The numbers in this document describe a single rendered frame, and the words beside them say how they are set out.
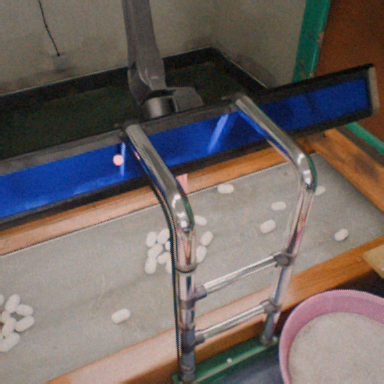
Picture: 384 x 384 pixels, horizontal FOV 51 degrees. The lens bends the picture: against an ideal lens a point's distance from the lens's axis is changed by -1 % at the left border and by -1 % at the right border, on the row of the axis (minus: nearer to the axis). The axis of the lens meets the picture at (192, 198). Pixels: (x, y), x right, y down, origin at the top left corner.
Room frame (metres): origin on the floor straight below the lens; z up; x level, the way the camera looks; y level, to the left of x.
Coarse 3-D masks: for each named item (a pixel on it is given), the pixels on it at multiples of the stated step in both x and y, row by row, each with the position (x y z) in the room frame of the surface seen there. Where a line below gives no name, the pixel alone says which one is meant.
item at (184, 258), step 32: (128, 128) 0.40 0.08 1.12; (256, 128) 0.41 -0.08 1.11; (160, 160) 0.33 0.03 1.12; (288, 160) 0.35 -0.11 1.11; (160, 192) 0.29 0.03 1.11; (192, 224) 0.27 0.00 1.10; (288, 224) 0.33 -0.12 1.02; (192, 256) 0.26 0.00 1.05; (288, 256) 0.32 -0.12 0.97; (192, 288) 0.26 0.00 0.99; (224, 288) 0.28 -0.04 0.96; (192, 320) 0.26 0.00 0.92; (224, 320) 0.30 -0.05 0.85; (192, 352) 0.26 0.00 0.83; (224, 352) 0.31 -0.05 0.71; (256, 352) 0.31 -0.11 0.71
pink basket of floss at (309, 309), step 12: (312, 300) 0.38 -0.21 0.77; (324, 300) 0.39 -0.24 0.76; (336, 300) 0.39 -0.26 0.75; (348, 300) 0.39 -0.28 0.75; (372, 300) 0.38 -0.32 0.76; (300, 312) 0.36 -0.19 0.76; (312, 312) 0.37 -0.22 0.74; (324, 312) 0.38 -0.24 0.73; (360, 312) 0.38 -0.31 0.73; (372, 312) 0.37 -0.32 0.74; (288, 324) 0.33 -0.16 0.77; (300, 324) 0.35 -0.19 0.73; (288, 336) 0.32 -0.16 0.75; (288, 348) 0.31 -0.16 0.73; (288, 372) 0.28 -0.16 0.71
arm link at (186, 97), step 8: (152, 64) 0.78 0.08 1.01; (144, 72) 0.76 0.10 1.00; (152, 72) 0.77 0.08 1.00; (160, 72) 0.78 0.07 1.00; (152, 80) 0.75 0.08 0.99; (160, 80) 0.76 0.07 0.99; (152, 88) 0.74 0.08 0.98; (160, 88) 0.74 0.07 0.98; (168, 88) 0.77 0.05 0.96; (176, 88) 0.78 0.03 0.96; (184, 88) 0.79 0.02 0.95; (192, 88) 0.80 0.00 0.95; (144, 96) 0.75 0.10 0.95; (152, 96) 0.76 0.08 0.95; (160, 96) 0.77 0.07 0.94; (176, 96) 0.77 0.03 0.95; (184, 96) 0.77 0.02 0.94; (192, 96) 0.78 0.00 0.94; (184, 104) 0.75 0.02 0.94; (192, 104) 0.76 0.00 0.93; (200, 104) 0.77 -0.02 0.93
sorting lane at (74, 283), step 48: (240, 192) 0.69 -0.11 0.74; (288, 192) 0.69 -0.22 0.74; (336, 192) 0.69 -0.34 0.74; (96, 240) 0.54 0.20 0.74; (144, 240) 0.54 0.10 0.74; (240, 240) 0.54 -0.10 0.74; (336, 240) 0.54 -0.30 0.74; (0, 288) 0.42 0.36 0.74; (48, 288) 0.42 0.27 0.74; (96, 288) 0.42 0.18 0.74; (144, 288) 0.42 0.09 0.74; (240, 288) 0.42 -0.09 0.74; (48, 336) 0.33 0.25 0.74; (96, 336) 0.33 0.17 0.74; (144, 336) 0.33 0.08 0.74
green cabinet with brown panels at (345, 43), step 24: (312, 0) 0.96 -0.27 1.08; (336, 0) 0.91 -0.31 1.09; (360, 0) 0.85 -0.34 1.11; (312, 24) 0.95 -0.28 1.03; (336, 24) 0.90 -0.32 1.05; (360, 24) 0.84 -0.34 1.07; (312, 48) 0.93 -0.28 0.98; (336, 48) 0.88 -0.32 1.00; (360, 48) 0.82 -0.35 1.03; (312, 72) 0.92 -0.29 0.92; (360, 120) 0.77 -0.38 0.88
